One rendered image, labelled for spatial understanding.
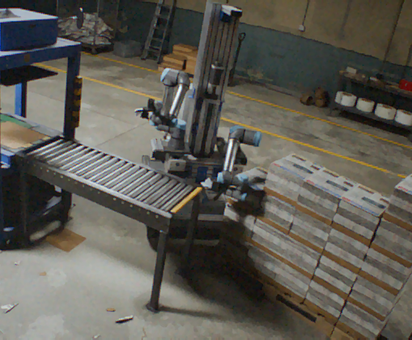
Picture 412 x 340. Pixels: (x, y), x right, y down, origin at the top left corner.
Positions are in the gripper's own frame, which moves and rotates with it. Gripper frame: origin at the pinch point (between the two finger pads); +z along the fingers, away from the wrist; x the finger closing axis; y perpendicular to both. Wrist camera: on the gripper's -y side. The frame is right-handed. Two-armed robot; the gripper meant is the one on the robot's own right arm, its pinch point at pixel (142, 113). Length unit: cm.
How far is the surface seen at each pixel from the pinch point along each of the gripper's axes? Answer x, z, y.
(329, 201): -143, 7, 4
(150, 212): -38, 49, 40
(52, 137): 75, -12, 54
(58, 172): 37, 38, 50
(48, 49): 86, -4, -19
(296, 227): -132, 0, 36
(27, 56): 89, 18, -16
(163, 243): -52, 51, 57
